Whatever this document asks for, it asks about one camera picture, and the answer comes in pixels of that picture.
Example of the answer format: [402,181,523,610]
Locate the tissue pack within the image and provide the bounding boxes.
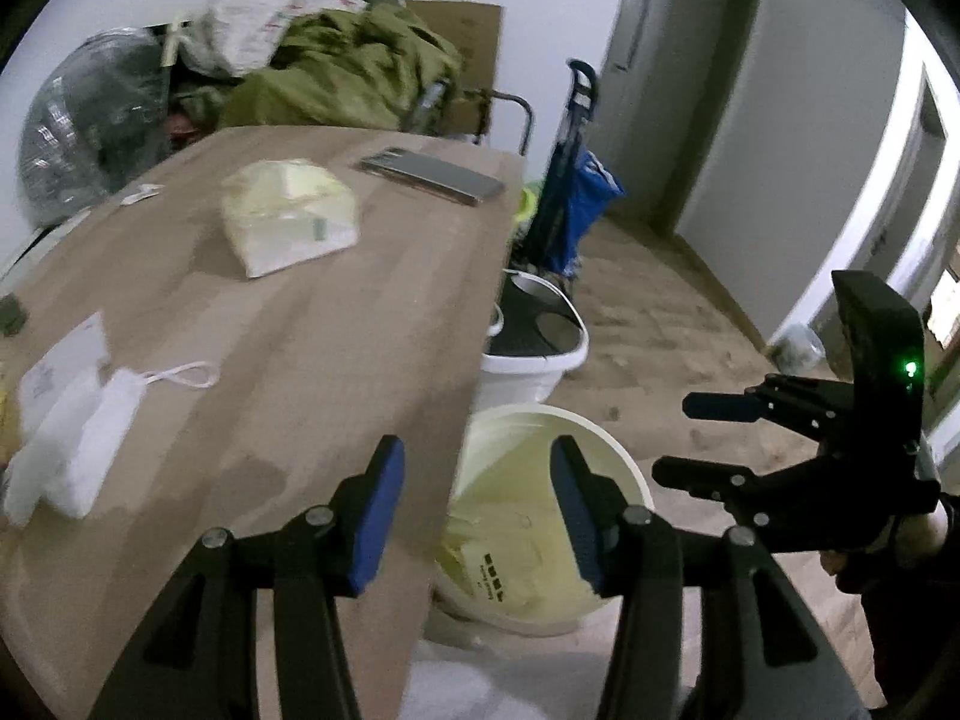
[220,158,358,279]

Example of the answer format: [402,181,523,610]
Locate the olive green cloth pile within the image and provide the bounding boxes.
[178,0,467,141]

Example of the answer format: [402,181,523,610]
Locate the white door frame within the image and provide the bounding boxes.
[763,10,960,422]

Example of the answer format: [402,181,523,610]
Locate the blue shopping trolley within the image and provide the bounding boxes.
[523,58,628,280]

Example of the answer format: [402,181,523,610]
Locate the person's grey trousers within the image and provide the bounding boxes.
[403,641,620,720]

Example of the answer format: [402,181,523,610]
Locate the person's right forearm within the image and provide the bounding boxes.
[859,581,953,710]

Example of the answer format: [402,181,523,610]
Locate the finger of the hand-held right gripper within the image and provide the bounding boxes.
[681,373,854,437]
[651,456,797,505]

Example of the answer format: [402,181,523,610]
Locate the clear packet with string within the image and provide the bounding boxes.
[2,361,220,524]

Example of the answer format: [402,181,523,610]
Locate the white bucket with lid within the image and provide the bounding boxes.
[478,268,591,415]

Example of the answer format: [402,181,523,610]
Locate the white paper sheet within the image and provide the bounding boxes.
[19,311,115,437]

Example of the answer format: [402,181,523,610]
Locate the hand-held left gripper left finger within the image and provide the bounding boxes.
[111,433,407,720]

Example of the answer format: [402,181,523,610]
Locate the white plastic bag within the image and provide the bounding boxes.
[190,0,370,77]

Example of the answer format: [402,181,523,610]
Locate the grey door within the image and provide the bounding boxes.
[591,0,764,235]

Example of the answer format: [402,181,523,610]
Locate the plastic wrapped electric fan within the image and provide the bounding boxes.
[16,25,179,227]

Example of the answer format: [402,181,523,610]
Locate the metal chair frame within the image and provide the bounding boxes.
[418,81,536,156]

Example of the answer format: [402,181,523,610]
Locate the translucent round container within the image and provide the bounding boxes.
[771,321,827,374]

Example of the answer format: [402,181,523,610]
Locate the flat white box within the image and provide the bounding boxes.
[0,208,92,280]

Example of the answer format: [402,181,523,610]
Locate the cream plastic bucket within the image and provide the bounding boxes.
[430,403,655,636]

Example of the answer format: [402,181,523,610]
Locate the person's right hand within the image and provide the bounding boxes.
[820,499,955,595]

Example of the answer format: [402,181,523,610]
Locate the cardboard sheet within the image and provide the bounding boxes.
[403,0,505,137]

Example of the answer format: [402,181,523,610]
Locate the smartphone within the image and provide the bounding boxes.
[355,148,506,208]

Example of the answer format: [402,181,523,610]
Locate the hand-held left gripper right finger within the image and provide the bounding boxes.
[549,435,865,720]

